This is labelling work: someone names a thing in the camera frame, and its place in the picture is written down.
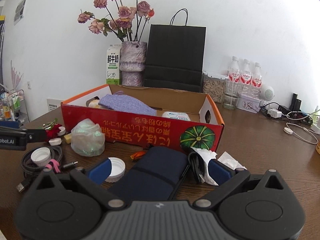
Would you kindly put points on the small white cap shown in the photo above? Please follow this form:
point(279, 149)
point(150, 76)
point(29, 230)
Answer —
point(55, 141)

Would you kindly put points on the middle red label water bottle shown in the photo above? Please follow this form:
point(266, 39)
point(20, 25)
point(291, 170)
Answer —
point(246, 74)

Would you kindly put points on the white decorated tin box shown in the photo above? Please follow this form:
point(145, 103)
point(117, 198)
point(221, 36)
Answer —
point(248, 103)

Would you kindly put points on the white round speaker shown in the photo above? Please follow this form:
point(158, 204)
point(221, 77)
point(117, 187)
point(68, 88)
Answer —
point(266, 92)

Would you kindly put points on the clear plastic bag green contents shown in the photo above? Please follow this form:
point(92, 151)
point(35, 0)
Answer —
point(87, 140)

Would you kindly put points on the white power adapter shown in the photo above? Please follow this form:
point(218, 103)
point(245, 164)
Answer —
point(274, 113)

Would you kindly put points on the purple ceramic vase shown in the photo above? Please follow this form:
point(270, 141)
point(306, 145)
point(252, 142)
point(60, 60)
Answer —
point(132, 63)

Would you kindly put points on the navy zippered soft case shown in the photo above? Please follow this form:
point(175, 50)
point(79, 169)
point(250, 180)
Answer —
point(156, 176)

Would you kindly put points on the small yellow block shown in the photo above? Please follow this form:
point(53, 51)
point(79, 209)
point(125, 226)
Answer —
point(68, 138)

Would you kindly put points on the red label water bottle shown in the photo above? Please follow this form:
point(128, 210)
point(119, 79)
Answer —
point(246, 74)
point(257, 76)
point(234, 72)

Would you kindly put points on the yellow white plush sheep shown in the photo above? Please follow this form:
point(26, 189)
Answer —
point(95, 104)

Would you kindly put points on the clear cotton swab box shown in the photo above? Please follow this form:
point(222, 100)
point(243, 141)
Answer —
point(176, 115)

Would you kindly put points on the dried pink rose bouquet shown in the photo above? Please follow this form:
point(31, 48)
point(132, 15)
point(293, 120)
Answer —
point(126, 22)

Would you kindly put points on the red keychain trinket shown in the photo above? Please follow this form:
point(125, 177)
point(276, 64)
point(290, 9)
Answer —
point(53, 129)

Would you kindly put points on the white ribbed bottle cap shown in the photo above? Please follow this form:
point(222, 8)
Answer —
point(41, 156)

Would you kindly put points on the purple knitted cloth pouch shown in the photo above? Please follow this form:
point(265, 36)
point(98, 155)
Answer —
point(125, 103)

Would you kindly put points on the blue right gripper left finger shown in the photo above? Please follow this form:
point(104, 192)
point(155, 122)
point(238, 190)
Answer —
point(100, 171)

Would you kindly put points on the black paper shopping bag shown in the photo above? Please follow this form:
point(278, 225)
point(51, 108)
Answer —
point(175, 57)

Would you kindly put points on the black upright device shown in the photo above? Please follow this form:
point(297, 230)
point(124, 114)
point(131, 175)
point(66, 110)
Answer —
point(295, 103)

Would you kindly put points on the red cardboard pumpkin box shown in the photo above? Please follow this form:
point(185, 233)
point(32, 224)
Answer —
point(204, 130)

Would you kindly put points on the left red label water bottle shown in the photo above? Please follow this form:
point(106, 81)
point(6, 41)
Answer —
point(234, 72)

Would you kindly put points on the clear drinking glass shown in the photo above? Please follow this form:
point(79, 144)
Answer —
point(231, 94)

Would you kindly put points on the metal wire shelf rack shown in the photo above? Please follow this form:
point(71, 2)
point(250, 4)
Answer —
point(14, 107)

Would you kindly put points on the white wall poster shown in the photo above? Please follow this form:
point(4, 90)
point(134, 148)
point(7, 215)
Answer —
point(19, 11)

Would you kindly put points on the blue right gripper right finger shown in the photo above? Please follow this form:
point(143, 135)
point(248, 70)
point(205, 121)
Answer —
point(219, 172)

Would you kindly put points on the clear jar with seeds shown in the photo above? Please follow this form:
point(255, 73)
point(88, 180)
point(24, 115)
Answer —
point(213, 85)

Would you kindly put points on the small orange object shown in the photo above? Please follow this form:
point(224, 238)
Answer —
point(138, 155)

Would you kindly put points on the right red label water bottle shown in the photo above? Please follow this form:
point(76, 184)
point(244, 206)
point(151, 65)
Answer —
point(257, 76)

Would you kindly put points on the white tissue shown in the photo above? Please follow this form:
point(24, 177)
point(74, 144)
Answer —
point(199, 159)

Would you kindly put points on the white wide jar lid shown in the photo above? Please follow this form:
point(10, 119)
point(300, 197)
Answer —
point(118, 168)

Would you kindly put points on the white charging cable puck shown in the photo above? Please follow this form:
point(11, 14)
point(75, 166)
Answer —
point(288, 130)

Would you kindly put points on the white green milk carton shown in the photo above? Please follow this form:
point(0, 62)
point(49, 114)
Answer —
point(113, 64)

